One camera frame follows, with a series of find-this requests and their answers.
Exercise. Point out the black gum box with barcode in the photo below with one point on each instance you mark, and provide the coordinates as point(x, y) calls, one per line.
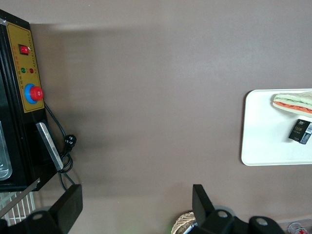
point(297, 131)

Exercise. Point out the red cola bottle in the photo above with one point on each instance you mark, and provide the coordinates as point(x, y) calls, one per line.
point(298, 229)

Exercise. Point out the wicker basket with foil trays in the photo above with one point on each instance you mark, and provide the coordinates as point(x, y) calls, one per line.
point(181, 221)

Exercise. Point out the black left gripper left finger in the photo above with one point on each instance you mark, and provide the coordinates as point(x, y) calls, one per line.
point(65, 209)

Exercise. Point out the clear plastic container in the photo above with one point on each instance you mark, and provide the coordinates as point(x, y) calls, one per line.
point(5, 168)

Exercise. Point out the triangle sandwich unwrapped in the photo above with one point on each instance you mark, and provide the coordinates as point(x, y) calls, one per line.
point(295, 103)

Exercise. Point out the cream plastic tray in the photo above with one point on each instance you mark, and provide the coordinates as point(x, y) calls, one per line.
point(265, 146)

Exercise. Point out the red rocker switch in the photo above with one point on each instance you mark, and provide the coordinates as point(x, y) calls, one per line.
point(24, 49)

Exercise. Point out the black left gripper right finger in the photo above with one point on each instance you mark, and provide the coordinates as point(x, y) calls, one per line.
point(202, 209)

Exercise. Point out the black sealing machine yellow panel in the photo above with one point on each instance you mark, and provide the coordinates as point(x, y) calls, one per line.
point(22, 136)

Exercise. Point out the red emergency stop button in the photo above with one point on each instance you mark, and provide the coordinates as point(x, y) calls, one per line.
point(35, 93)

